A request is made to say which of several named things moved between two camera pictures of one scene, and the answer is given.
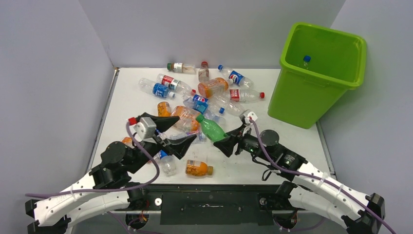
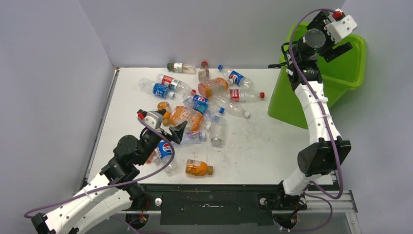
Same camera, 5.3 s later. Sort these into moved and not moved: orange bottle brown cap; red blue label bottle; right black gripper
Moved: right black gripper
Not moved: red blue label bottle; orange bottle brown cap
